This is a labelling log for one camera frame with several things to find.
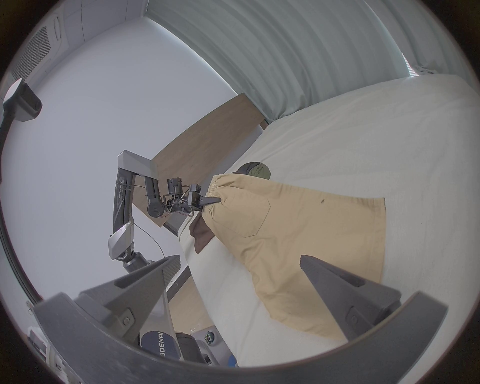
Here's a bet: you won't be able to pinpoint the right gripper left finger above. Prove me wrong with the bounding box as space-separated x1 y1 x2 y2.
77 256 183 344

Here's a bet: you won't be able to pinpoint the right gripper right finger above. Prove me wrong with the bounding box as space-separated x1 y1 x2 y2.
300 255 403 344

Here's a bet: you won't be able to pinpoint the tan shorts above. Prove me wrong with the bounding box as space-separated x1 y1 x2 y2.
202 173 387 343

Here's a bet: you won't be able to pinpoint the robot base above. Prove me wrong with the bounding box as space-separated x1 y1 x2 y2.
137 277 237 372

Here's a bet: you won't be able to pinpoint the bed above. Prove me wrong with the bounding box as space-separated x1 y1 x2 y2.
133 73 479 370

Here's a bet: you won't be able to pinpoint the brown garment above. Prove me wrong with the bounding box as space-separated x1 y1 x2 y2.
189 217 215 253

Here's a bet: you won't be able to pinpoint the black garment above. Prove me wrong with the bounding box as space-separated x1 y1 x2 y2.
230 162 261 176

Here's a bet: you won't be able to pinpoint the pale green curtain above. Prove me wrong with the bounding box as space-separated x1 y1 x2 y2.
145 0 413 121
379 0 471 81

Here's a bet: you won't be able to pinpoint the window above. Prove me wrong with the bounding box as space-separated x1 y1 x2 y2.
402 52 419 79

